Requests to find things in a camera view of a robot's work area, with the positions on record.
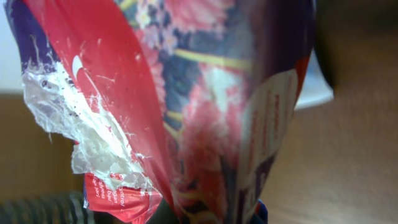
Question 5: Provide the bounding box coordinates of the purple red snack packet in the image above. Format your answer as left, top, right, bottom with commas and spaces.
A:
4, 0, 315, 223

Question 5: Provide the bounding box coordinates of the white barcode scanner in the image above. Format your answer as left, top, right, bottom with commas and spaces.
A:
295, 49, 334, 110

